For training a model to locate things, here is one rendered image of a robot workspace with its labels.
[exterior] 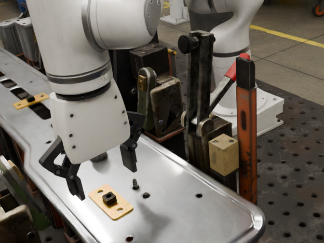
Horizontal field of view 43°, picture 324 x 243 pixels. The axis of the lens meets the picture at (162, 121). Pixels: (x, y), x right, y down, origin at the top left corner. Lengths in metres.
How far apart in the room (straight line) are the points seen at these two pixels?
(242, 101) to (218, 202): 0.16
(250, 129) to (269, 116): 0.71
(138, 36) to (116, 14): 0.03
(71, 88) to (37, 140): 0.38
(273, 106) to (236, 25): 0.30
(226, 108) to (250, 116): 0.71
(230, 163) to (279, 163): 0.57
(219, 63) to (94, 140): 0.75
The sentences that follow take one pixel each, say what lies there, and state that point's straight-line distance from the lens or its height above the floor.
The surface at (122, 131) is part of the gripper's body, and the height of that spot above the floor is 1.12.
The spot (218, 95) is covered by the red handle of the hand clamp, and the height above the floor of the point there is 1.10.
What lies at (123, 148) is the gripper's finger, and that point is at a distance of 0.64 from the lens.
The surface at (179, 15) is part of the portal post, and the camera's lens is 5.02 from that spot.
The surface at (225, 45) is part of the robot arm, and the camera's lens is 1.23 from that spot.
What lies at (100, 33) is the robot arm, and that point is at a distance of 0.48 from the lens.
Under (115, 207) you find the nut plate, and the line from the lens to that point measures 0.65.
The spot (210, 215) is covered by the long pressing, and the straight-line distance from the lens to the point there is 0.62.
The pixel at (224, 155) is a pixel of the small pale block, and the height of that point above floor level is 1.05.
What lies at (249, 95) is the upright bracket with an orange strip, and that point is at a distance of 0.61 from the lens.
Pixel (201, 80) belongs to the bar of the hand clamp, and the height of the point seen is 1.15.
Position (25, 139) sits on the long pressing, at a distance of 0.90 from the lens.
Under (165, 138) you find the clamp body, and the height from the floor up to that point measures 0.95.
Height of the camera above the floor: 1.42
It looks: 30 degrees down
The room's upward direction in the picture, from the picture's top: 8 degrees counter-clockwise
